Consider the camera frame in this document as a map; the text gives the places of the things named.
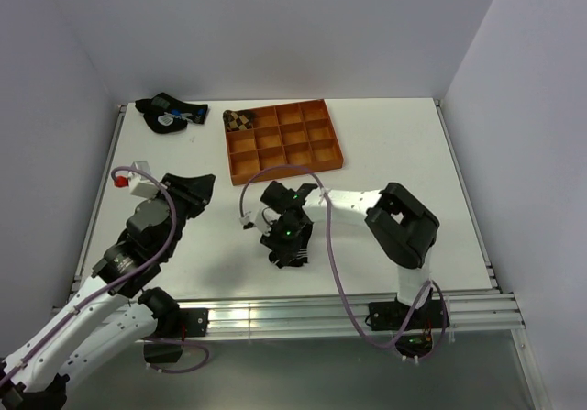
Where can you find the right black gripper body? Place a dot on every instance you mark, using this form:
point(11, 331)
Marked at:
point(285, 235)

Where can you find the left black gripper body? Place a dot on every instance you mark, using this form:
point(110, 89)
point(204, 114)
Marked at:
point(187, 201)

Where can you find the black white striped sock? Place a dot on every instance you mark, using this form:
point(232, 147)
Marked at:
point(295, 258)

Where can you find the brown yellow argyle sock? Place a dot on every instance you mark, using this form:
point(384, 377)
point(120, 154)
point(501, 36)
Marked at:
point(238, 120)

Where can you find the orange compartment tray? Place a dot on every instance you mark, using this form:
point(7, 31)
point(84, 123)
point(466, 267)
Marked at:
point(283, 136)

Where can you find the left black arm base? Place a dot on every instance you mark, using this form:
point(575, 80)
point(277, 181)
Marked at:
point(192, 322)

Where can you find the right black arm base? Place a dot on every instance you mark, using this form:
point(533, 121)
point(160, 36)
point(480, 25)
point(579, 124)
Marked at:
point(390, 315)

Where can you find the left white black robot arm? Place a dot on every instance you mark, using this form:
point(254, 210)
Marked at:
point(114, 307)

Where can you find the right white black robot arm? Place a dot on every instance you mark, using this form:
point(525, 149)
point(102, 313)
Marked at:
point(403, 227)

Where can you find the black blue sock pile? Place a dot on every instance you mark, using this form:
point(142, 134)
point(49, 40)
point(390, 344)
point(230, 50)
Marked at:
point(165, 114)

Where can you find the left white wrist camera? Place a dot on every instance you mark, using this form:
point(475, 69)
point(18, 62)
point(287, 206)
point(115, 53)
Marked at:
point(137, 184)

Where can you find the aluminium front rail frame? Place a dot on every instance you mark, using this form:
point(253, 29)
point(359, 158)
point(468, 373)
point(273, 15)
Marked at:
point(325, 316)

